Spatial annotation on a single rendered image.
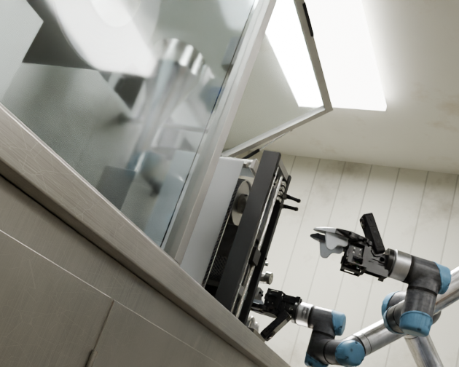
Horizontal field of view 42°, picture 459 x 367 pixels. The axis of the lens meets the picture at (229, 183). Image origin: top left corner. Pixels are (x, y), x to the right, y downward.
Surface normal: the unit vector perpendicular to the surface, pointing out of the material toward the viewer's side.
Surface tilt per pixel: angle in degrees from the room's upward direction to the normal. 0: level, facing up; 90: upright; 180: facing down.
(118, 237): 90
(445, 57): 180
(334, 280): 90
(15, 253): 90
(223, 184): 90
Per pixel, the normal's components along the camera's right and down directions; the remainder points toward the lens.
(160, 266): 0.90, 0.16
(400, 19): -0.31, 0.88
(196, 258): -0.29, -0.44
